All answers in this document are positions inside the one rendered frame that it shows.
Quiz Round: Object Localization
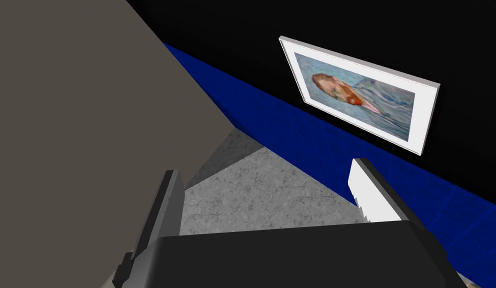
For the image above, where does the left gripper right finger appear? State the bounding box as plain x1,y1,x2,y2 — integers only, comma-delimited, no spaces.
347,157,427,231

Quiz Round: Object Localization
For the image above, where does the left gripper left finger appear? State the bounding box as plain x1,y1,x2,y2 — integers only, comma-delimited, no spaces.
130,169,186,257

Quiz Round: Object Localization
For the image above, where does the white framed portrait painting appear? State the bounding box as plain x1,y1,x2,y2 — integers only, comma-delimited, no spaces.
278,35,441,157

